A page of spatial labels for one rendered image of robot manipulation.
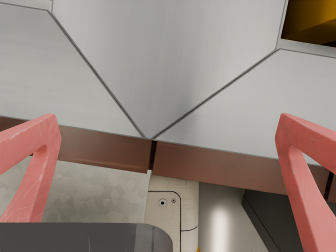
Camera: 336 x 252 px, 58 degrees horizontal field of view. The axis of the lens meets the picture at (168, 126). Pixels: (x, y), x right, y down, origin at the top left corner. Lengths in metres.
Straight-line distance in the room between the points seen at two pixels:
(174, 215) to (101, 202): 0.47
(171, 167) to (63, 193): 0.23
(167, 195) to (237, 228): 0.47
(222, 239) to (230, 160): 1.00
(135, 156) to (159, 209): 0.62
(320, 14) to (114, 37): 0.20
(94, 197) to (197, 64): 0.30
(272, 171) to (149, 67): 0.16
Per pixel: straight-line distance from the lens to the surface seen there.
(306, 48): 0.29
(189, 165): 0.31
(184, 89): 0.25
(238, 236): 1.31
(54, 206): 0.51
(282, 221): 0.90
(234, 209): 1.25
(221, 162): 0.31
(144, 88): 0.25
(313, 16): 0.35
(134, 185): 0.47
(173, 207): 0.92
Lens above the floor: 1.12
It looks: 81 degrees down
